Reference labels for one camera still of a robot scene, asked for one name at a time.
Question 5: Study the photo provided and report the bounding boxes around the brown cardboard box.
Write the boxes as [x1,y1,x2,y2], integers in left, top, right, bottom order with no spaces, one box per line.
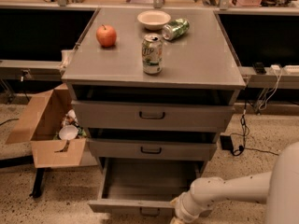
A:
[6,85,91,168]

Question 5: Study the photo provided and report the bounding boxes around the lying green soda can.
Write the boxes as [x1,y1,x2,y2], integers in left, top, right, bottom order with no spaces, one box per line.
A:
[162,18,190,41]

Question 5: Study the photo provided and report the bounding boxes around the white cup in box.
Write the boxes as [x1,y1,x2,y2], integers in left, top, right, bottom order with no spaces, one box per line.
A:
[59,125,78,140]

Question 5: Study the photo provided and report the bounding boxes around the upright green soda can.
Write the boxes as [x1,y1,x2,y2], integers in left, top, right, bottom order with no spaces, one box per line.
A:
[141,33,163,75]

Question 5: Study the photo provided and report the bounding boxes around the red apple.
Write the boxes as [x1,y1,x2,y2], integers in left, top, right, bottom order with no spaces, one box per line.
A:
[96,24,117,48]

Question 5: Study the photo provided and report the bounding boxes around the white ceramic bowl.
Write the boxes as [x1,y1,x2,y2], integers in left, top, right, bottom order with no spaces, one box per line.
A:
[137,10,171,31]

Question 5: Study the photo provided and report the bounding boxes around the black table leg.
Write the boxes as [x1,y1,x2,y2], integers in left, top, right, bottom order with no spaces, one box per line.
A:
[30,168,45,198]

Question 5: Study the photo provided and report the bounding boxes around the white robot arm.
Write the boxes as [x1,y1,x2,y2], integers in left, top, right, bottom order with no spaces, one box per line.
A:
[170,142,299,224]

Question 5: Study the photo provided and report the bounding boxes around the black floor cable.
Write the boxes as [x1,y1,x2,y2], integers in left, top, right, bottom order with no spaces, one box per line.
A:
[230,100,279,157]

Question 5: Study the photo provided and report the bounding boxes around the grey top drawer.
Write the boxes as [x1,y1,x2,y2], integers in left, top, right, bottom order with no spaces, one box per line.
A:
[72,101,234,133]

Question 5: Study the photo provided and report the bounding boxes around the grey bottom drawer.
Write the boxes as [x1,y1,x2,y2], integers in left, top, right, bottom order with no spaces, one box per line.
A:
[89,158,206,217]

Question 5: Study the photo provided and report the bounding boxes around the white power strip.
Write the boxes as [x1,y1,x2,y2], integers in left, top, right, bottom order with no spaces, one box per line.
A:
[271,64,299,75]

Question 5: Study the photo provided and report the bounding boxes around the grey middle drawer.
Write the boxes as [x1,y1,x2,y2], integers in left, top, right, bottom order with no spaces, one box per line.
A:
[88,138,217,161]

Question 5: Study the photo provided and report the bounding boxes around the grey drawer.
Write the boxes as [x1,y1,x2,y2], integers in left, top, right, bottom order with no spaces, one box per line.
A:
[72,101,234,133]
[89,158,206,217]
[88,138,217,161]

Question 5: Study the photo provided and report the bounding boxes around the grey metal drawer cabinet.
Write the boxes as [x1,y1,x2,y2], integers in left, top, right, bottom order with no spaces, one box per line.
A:
[61,7,247,177]

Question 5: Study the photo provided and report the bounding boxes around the black power adapter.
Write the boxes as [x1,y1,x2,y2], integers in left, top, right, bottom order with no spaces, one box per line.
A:
[220,135,234,151]

